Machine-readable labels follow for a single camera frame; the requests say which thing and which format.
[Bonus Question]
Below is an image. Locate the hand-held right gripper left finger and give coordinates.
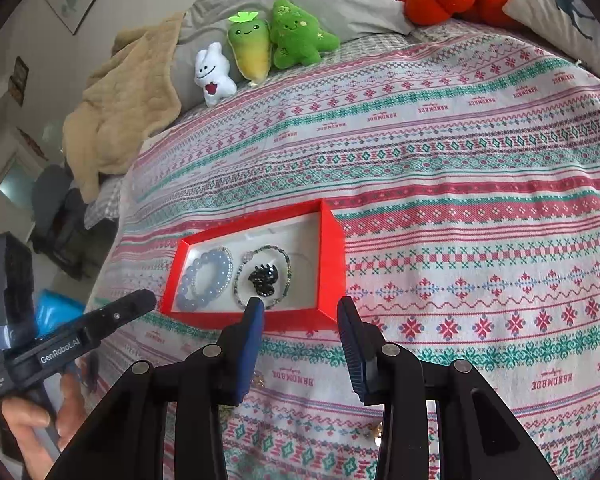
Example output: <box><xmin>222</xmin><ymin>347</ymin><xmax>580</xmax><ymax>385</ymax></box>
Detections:
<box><xmin>45</xmin><ymin>296</ymin><xmax>266</xmax><ymax>480</ymax></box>

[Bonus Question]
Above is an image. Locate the small wall plaque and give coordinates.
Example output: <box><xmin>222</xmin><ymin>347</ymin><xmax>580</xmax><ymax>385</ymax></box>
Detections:
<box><xmin>9</xmin><ymin>56</ymin><xmax>30</xmax><ymax>106</ymax></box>

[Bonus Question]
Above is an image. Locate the person's left hand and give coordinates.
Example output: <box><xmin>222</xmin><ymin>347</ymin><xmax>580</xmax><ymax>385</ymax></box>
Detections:
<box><xmin>0</xmin><ymin>372</ymin><xmax>88</xmax><ymax>480</ymax></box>

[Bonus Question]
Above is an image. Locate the dark green seed bead bracelet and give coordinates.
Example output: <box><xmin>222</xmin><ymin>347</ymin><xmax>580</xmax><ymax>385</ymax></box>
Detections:
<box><xmin>232</xmin><ymin>245</ymin><xmax>293</xmax><ymax>311</ymax></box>

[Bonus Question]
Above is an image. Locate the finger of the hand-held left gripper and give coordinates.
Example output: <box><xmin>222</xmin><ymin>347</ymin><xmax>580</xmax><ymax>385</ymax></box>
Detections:
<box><xmin>82</xmin><ymin>289</ymin><xmax>158</xmax><ymax>348</ymax></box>

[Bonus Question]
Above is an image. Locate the green tree plush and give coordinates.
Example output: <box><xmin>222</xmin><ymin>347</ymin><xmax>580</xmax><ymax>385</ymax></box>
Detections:
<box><xmin>270</xmin><ymin>0</ymin><xmax>341</xmax><ymax>70</ymax></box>

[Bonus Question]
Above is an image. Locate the white plush toy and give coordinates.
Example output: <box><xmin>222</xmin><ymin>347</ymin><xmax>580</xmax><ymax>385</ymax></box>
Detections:
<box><xmin>194</xmin><ymin>42</ymin><xmax>238</xmax><ymax>108</ymax></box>

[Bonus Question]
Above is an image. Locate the pale blue bead bracelet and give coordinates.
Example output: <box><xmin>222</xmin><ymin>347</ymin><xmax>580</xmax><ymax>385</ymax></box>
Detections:
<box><xmin>177</xmin><ymin>249</ymin><xmax>235</xmax><ymax>313</ymax></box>

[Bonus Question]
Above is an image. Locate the patterned knit blanket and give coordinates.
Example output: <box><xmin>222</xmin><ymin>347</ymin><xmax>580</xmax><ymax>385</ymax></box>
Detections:
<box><xmin>92</xmin><ymin>30</ymin><xmax>600</xmax><ymax>480</ymax></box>

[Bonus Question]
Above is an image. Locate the clear bead bracelet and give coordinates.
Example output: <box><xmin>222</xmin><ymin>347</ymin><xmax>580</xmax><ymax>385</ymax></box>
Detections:
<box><xmin>189</xmin><ymin>246</ymin><xmax>234</xmax><ymax>281</ymax></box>

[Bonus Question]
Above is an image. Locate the white deer print pillow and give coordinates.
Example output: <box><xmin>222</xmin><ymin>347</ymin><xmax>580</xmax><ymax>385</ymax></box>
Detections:
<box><xmin>502</xmin><ymin>0</ymin><xmax>600</xmax><ymax>68</ymax></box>

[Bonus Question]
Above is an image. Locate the red jewelry box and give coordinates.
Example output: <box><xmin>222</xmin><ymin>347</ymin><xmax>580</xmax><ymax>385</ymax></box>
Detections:
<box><xmin>160</xmin><ymin>199</ymin><xmax>347</xmax><ymax>335</ymax></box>

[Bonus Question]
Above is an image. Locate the green yellow carrot plush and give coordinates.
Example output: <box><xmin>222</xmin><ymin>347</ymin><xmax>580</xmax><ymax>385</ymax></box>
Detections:
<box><xmin>227</xmin><ymin>10</ymin><xmax>272</xmax><ymax>83</ymax></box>

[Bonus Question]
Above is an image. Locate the blue plastic stool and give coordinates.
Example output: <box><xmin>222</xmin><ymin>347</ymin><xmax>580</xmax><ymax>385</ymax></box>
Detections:
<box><xmin>35</xmin><ymin>287</ymin><xmax>86</xmax><ymax>333</ymax></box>

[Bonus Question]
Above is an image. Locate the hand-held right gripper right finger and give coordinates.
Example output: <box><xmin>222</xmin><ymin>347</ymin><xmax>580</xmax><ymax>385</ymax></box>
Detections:
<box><xmin>337</xmin><ymin>296</ymin><xmax>561</xmax><ymax>480</ymax></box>

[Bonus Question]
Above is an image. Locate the grey chair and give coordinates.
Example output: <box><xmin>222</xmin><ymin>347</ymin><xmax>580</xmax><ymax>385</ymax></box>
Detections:
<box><xmin>30</xmin><ymin>164</ymin><xmax>118</xmax><ymax>281</ymax></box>

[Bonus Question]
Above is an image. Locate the black hair claw clip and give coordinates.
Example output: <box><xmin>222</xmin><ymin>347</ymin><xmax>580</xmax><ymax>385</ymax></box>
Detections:
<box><xmin>247</xmin><ymin>260</ymin><xmax>282</xmax><ymax>297</ymax></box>

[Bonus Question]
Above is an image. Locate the beige fleece blanket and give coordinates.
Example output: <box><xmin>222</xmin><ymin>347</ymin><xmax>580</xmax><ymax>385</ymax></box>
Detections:
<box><xmin>62</xmin><ymin>10</ymin><xmax>187</xmax><ymax>203</ymax></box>

